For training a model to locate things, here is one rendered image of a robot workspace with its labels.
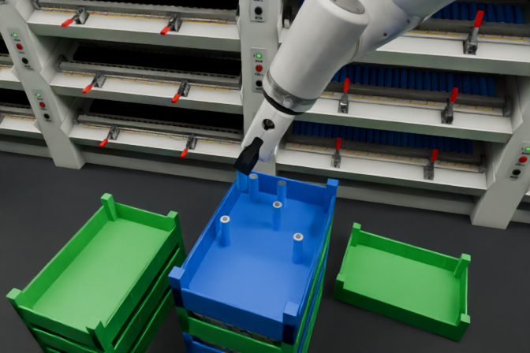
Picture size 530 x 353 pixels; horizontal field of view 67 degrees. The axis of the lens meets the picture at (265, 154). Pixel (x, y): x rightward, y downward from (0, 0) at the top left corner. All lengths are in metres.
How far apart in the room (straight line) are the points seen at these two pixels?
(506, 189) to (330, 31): 0.90
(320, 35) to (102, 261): 0.72
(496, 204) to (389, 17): 0.86
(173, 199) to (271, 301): 0.72
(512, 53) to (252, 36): 0.60
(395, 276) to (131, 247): 0.68
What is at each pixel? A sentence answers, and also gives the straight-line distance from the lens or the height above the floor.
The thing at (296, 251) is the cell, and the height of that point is 0.36.
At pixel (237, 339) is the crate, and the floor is 0.28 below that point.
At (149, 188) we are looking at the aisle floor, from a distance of 1.40.
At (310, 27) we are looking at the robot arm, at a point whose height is 0.74.
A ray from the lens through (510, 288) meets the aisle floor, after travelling 1.27.
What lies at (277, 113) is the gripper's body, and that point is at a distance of 0.58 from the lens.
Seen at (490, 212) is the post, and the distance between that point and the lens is 1.36.
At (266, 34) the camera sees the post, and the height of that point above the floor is 0.54.
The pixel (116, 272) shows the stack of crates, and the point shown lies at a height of 0.16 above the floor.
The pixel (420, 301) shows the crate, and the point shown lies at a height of 0.00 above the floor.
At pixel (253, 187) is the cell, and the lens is 0.81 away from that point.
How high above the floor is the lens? 0.91
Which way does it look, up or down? 38 degrees down
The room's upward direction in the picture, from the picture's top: straight up
